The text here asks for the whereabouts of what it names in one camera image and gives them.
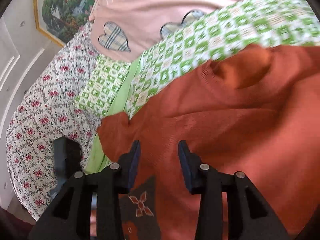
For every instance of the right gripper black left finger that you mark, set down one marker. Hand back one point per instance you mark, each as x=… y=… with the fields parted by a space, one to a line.
x=68 y=215

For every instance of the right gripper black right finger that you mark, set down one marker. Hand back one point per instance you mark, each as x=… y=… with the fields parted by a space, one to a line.
x=249 y=214

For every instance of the green white patterned quilt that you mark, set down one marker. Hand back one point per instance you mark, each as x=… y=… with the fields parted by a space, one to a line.
x=117 y=86

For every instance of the rust orange knit sweater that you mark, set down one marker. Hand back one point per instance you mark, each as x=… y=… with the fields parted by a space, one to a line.
x=255 y=112

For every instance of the lime green bed sheet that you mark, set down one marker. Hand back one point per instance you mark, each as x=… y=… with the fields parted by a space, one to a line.
x=99 y=156

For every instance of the framed landscape painting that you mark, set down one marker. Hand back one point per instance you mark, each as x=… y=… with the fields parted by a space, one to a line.
x=59 y=20

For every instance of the pink heart patterned pillow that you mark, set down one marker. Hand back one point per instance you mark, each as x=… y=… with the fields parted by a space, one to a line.
x=123 y=29

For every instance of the floral rose patterned pillow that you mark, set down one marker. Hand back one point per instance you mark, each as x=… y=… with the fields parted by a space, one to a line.
x=47 y=112

